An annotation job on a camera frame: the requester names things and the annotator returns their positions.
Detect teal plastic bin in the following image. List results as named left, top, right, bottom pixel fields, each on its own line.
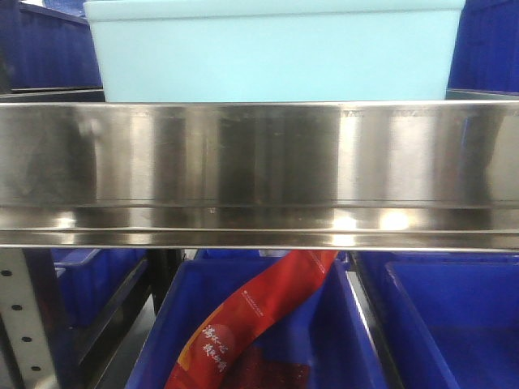
left=84, top=1, right=464, bottom=102

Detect blue bin with red bag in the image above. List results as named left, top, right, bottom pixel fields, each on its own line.
left=127, top=250, right=387, bottom=388

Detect red printed snack bag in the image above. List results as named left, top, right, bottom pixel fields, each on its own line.
left=165, top=250, right=338, bottom=388

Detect perforated white shelf upright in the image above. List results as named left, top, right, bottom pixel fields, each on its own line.
left=1, top=248, right=58, bottom=388

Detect right shelf steel front rail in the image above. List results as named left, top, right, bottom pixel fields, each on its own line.
left=1, top=100, right=518, bottom=251

